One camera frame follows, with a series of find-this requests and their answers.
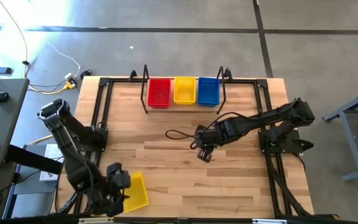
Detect grey side desk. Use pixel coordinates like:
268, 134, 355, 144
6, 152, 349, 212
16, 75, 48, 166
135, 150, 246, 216
0, 77, 63, 175

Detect yellow floor cable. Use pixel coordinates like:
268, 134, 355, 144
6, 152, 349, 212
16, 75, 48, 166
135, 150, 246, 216
0, 0, 77, 96

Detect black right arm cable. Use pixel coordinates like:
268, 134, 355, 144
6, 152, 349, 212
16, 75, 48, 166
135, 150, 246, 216
165, 111, 245, 150

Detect white floor cable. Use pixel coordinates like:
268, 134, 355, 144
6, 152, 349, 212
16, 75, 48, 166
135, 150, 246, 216
44, 39, 82, 78

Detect black aluminium table frame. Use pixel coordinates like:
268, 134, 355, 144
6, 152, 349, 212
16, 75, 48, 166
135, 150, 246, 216
53, 68, 341, 224

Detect white paper box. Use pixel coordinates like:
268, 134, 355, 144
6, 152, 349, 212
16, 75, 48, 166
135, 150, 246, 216
38, 143, 65, 182

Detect grey-blue table frame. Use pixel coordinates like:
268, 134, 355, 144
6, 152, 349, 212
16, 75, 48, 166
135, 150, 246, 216
321, 84, 358, 182

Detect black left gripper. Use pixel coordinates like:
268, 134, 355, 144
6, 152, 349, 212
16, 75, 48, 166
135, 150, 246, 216
106, 161, 132, 218

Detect blue plastic basket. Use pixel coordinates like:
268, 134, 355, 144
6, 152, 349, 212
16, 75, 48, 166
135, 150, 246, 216
196, 77, 221, 108

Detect wooden shelf with black frame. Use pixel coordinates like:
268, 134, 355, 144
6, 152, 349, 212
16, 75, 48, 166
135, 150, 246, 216
140, 64, 228, 115

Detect yellow plastic basket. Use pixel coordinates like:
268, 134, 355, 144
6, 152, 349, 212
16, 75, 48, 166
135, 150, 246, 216
122, 170, 150, 213
173, 76, 197, 106

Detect red plastic basket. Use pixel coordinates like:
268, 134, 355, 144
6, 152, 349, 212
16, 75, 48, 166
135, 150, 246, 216
147, 78, 172, 109

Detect black cable bundle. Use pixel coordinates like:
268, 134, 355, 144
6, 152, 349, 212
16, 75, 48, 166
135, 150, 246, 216
264, 154, 312, 217
54, 151, 102, 215

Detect silver metal bracket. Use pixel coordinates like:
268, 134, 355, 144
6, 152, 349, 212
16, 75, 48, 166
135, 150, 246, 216
78, 217, 115, 224
252, 218, 288, 224

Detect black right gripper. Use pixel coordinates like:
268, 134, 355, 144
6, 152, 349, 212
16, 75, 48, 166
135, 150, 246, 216
193, 124, 219, 163

